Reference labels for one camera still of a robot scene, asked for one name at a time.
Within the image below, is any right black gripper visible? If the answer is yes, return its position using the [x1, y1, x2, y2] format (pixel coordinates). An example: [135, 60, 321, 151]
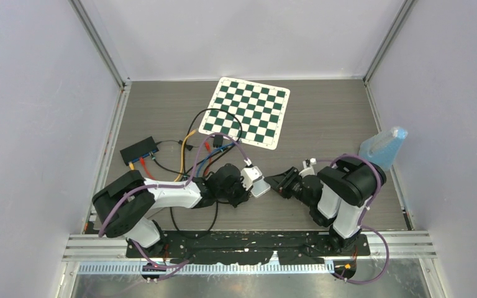
[263, 166, 314, 209]

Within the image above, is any white router box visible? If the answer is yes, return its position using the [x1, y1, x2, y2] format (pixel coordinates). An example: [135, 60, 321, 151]
[251, 178, 271, 198]

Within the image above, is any red ethernet cable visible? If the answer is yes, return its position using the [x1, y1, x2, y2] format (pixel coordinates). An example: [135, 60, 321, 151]
[139, 140, 215, 179]

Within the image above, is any yellow ethernet cable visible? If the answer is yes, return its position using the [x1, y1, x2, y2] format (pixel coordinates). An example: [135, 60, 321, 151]
[128, 129, 198, 183]

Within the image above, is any black looped ethernet cable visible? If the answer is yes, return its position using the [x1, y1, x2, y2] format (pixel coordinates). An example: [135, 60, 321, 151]
[183, 107, 243, 178]

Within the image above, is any long black ethernet cable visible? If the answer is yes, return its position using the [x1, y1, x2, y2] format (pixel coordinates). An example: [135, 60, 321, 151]
[150, 151, 223, 238]

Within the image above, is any black network switch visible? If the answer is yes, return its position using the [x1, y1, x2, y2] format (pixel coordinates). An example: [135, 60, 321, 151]
[120, 137, 159, 166]

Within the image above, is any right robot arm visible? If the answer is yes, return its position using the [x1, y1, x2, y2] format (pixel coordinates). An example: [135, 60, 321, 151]
[264, 154, 387, 255]

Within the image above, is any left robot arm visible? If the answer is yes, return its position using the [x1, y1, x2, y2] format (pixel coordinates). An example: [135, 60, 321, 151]
[92, 164, 253, 257]

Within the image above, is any green white chessboard mat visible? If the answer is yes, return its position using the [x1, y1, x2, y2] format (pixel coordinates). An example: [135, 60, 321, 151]
[198, 77, 290, 150]

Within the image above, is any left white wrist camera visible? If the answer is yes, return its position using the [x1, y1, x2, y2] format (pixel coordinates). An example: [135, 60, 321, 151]
[240, 165, 265, 189]

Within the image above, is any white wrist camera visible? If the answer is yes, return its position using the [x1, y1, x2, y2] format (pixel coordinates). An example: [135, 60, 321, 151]
[299, 158, 317, 177]
[240, 165, 265, 189]

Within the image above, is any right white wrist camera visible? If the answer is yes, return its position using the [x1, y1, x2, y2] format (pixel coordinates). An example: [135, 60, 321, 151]
[299, 158, 317, 177]

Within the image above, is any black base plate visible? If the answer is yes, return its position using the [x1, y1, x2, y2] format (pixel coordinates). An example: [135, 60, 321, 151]
[144, 230, 370, 265]

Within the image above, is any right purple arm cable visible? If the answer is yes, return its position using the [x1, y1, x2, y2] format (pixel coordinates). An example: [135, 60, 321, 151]
[315, 154, 390, 286]

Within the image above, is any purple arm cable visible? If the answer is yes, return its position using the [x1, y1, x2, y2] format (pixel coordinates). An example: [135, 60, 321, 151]
[98, 132, 256, 281]
[315, 154, 390, 286]

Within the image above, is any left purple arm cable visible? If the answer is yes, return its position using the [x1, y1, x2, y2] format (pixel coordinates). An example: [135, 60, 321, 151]
[98, 132, 256, 281]

